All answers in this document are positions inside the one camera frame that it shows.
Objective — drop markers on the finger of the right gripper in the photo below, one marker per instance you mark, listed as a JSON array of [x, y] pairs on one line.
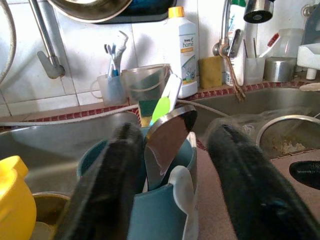
[[306, 172]]

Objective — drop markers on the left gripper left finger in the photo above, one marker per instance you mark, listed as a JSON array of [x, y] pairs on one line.
[[107, 190]]

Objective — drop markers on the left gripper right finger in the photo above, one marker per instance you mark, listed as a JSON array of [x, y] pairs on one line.
[[250, 195]]

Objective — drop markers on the blue mug with white print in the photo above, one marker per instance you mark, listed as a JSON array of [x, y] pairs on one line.
[[155, 215]]

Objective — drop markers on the yellow plastic bowl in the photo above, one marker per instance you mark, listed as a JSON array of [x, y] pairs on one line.
[[15, 197]]

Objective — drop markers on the chrome kitchen faucet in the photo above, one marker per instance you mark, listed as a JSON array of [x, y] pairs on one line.
[[225, 48]]

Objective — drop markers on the stainless steel pot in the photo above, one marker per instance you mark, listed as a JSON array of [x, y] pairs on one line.
[[272, 135]]

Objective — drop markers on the small stainless steel bowl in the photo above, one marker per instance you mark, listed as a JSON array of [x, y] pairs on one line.
[[50, 210]]

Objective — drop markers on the stainless steel sink basin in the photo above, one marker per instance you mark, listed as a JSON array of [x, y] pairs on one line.
[[50, 142], [250, 100]]

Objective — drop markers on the clear plastic bag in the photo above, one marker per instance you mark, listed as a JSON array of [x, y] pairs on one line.
[[250, 120]]

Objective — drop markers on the wooden utensil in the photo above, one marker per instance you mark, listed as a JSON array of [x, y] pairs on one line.
[[311, 87]]

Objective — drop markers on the stainless steel cup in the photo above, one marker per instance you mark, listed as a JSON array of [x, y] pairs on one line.
[[280, 71]]

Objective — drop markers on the clear plastic measuring cup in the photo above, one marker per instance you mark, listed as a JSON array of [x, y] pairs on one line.
[[132, 82]]

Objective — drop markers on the dark green scouring pad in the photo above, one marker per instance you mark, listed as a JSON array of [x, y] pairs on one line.
[[150, 85]]

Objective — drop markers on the white plastic container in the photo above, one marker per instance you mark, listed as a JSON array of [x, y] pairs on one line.
[[308, 57]]

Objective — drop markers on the white and green peeler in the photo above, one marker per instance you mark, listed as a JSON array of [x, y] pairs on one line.
[[172, 92]]

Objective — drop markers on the blue toothbrush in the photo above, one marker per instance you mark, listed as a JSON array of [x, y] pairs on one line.
[[108, 57], [115, 60]]

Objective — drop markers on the translucent plastic jar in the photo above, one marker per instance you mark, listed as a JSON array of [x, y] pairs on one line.
[[290, 42]]

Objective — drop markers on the red and white toothbrush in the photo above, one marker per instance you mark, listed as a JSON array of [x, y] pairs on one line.
[[272, 40]]

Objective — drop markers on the white angled brush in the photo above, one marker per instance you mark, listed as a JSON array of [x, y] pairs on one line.
[[121, 52]]

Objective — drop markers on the grey blue plastic board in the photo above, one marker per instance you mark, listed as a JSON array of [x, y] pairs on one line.
[[313, 27]]

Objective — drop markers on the small steel filter tap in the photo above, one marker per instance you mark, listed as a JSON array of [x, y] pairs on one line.
[[47, 47]]

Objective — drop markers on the white detergent bottle yellow cap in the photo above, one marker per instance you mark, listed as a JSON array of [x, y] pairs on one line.
[[187, 37]]

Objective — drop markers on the steel pan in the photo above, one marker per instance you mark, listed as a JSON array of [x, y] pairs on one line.
[[100, 12]]

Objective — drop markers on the dark dish rack tray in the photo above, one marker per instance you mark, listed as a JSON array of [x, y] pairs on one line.
[[150, 13]]

